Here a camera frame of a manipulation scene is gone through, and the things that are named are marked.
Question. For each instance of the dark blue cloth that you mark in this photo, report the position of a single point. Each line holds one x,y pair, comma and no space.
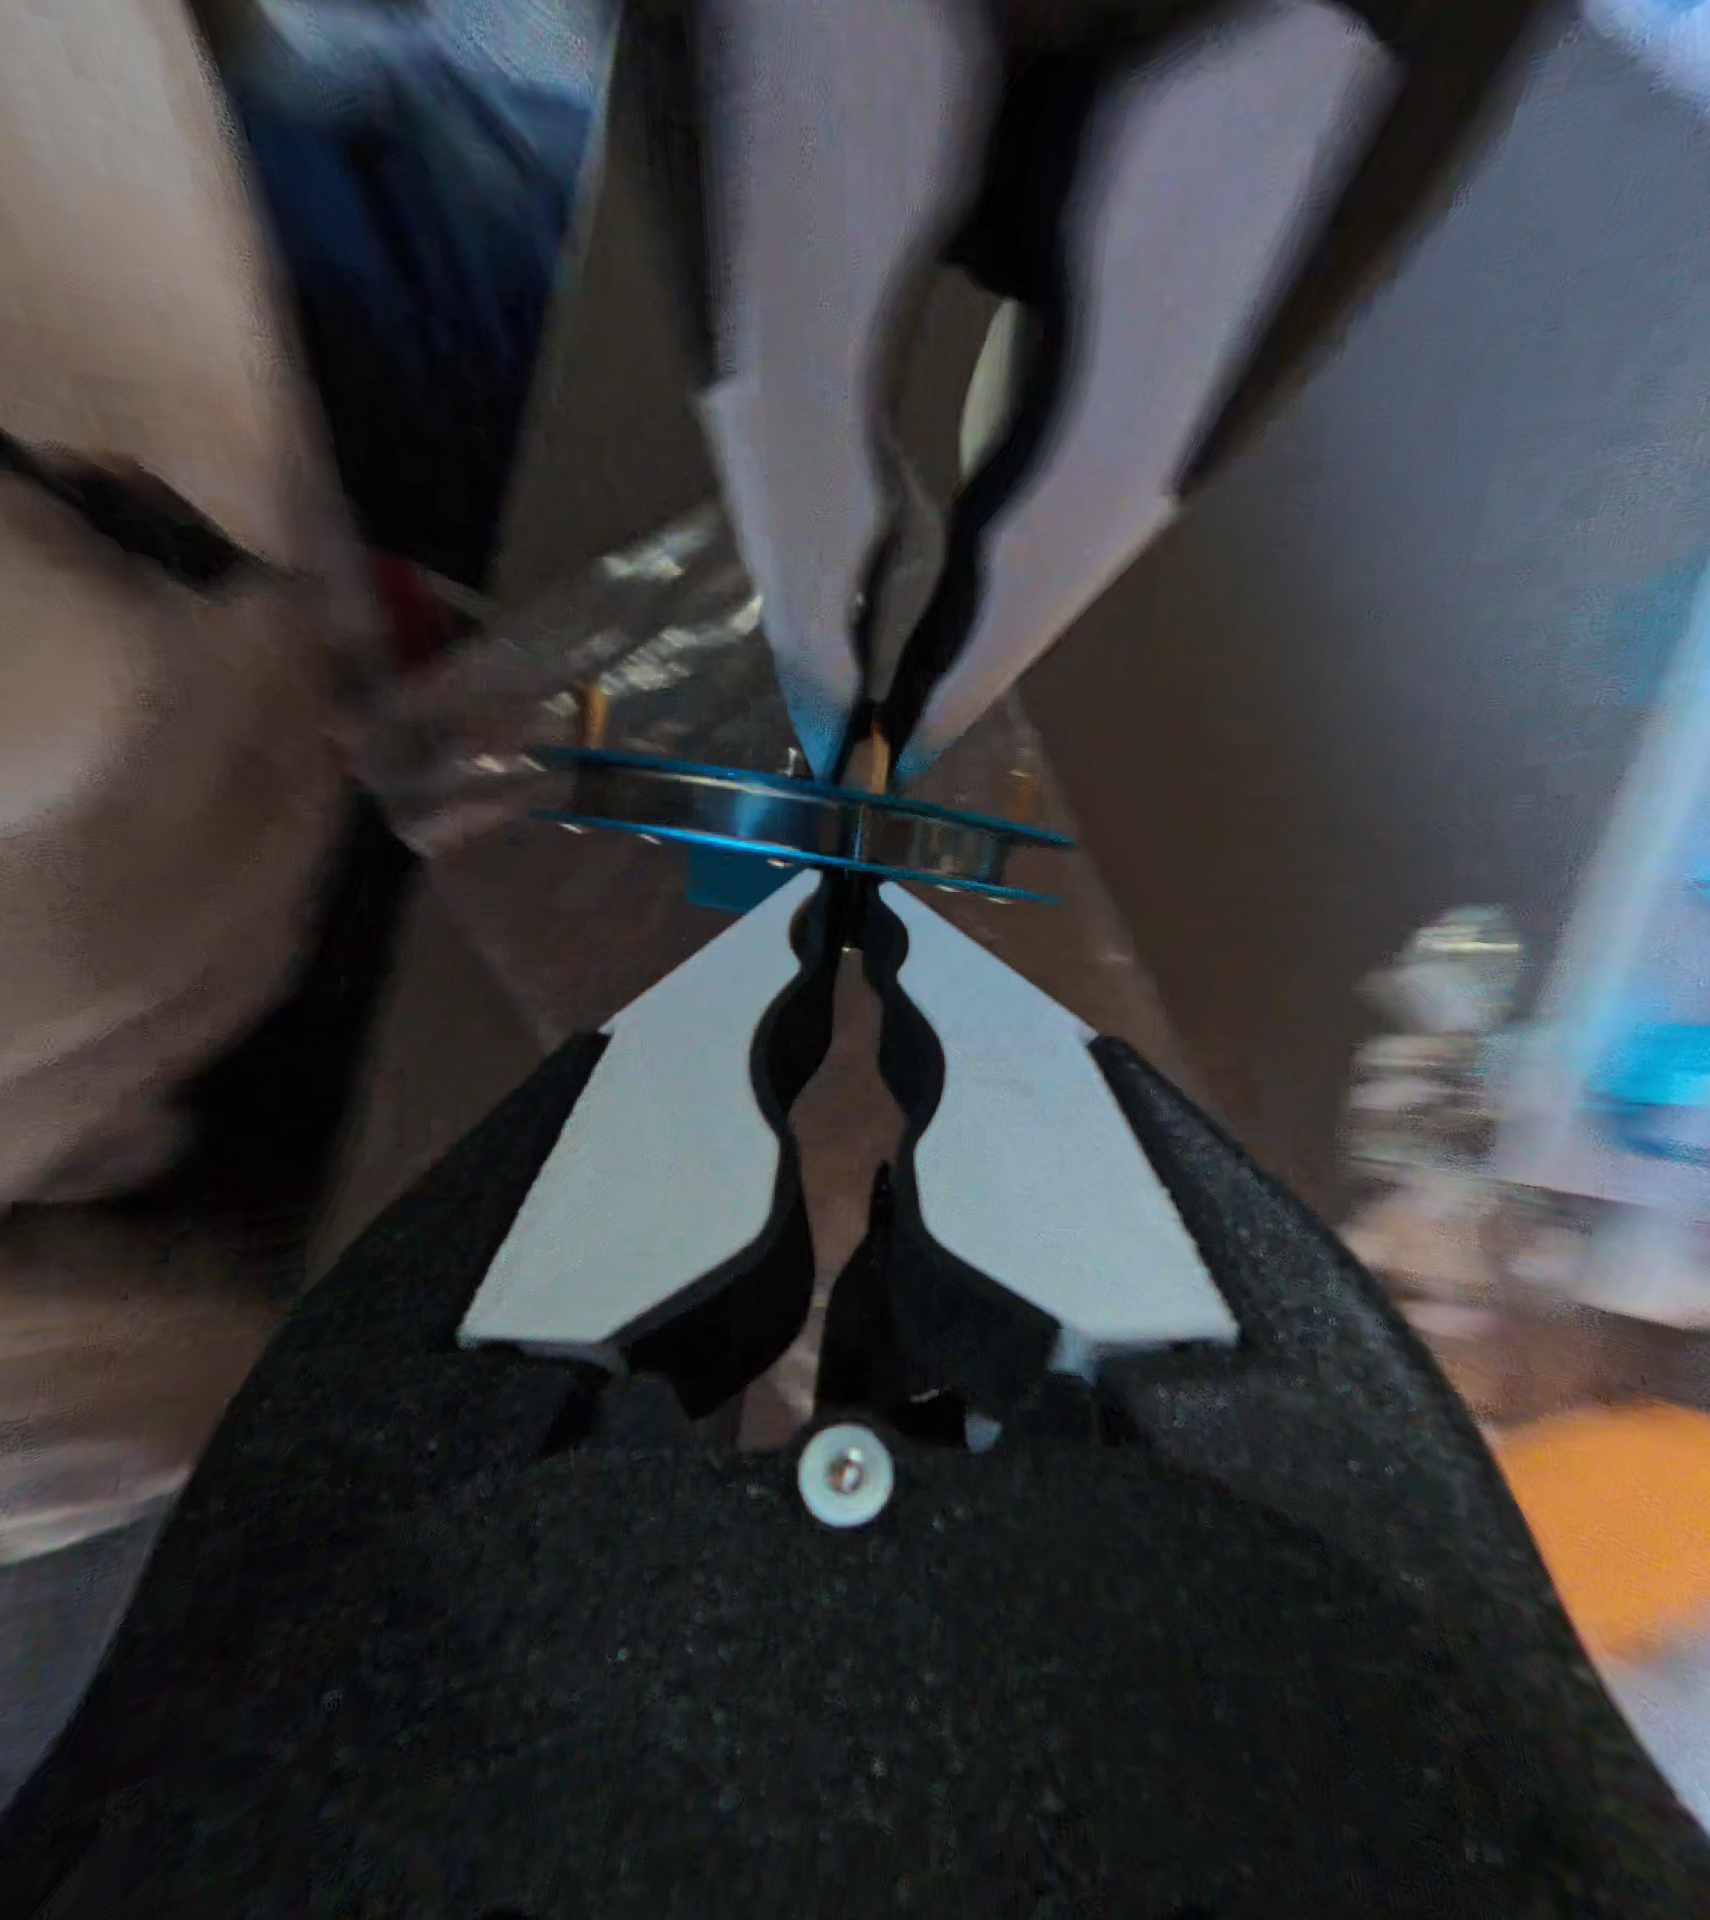
404,301

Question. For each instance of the pile of small screw bags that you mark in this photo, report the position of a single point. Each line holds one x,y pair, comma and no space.
1425,1050

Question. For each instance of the white tray with blue parts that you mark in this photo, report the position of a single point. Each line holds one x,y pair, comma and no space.
1694,674

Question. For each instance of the blue round metal turntable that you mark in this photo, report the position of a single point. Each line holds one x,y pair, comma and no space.
735,884

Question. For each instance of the large clear plastic bag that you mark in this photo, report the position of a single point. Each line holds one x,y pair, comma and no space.
644,601

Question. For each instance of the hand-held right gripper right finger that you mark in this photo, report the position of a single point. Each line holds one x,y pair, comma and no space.
1051,1185

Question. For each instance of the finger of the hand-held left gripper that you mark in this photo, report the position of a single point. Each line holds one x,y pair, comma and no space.
811,301
1200,301

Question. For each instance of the brass standoff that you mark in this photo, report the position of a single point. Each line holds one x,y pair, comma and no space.
870,758

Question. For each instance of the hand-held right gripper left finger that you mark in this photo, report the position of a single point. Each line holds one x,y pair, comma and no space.
644,1171

